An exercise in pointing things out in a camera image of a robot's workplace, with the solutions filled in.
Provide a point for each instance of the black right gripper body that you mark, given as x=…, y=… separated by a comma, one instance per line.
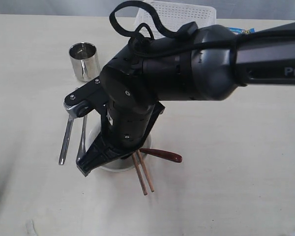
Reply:
x=123, y=122

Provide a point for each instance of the stainless steel cup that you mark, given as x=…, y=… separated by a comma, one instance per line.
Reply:
x=84, y=60

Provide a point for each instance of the dark wooden spoon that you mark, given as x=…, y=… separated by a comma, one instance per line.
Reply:
x=170, y=156

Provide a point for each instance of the glossy ceramic bowl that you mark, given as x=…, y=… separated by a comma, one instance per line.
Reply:
x=118, y=165

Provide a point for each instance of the silver metal fork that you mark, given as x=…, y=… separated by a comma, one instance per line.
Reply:
x=82, y=144

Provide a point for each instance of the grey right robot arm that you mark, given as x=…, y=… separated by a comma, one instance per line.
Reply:
x=208, y=66

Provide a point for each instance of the white perforated plastic basket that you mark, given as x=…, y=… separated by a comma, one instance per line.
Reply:
x=174, y=15

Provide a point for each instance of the brown wooden chopstick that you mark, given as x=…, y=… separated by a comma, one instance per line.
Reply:
x=139, y=174
x=145, y=171

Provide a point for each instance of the silver metal table knife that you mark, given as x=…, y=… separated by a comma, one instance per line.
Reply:
x=66, y=139

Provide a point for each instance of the blue chips snack bag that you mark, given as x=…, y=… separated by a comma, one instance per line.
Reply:
x=241, y=31

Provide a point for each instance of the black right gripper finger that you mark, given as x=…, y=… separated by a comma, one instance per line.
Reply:
x=100, y=152

